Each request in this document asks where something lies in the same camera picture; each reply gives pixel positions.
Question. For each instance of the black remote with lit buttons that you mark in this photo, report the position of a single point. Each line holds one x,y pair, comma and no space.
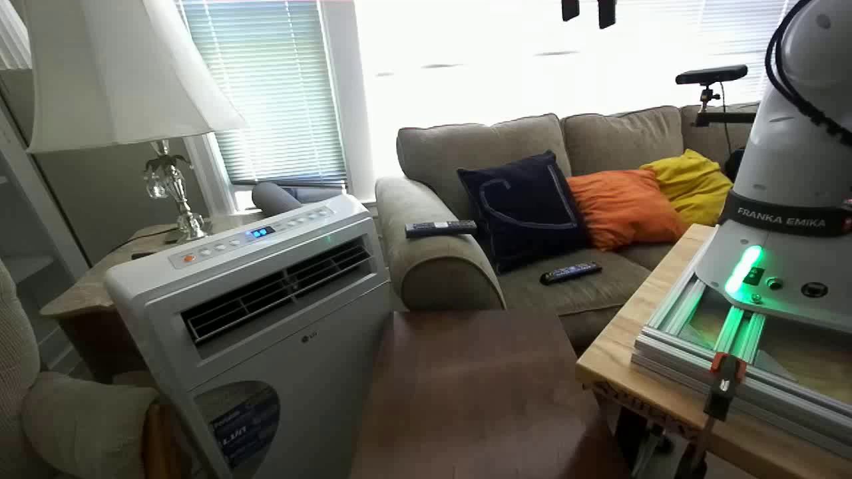
572,271

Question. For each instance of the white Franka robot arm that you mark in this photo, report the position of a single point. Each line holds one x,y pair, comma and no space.
799,161

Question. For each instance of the plain black remote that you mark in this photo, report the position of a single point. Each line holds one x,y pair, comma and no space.
440,230

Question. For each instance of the yellow cloth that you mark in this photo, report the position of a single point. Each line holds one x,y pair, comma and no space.
697,186

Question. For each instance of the orange pillow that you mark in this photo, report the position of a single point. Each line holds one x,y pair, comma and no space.
628,207

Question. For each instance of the navy blue pillow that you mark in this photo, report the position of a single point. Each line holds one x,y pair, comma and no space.
526,214

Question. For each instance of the beige fabric sofa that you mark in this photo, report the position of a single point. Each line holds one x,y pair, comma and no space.
444,260

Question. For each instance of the white window blind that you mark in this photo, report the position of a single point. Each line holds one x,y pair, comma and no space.
268,89

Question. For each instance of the light wood robot table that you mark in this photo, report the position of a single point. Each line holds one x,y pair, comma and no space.
622,363

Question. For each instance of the orange and black clamp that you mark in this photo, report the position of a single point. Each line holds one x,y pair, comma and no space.
726,383

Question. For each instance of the dark brown wooden table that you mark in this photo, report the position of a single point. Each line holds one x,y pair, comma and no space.
481,399

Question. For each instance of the white portable air conditioner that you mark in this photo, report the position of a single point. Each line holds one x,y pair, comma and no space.
268,335

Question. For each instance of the crystal lamp with white shade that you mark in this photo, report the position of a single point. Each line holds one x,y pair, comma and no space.
115,70

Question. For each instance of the wooden lamp side table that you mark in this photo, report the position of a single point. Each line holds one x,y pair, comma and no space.
83,295

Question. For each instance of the beige armchair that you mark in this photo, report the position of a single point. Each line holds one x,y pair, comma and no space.
63,416

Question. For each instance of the black camera on tripod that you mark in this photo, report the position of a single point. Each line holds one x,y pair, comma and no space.
713,74

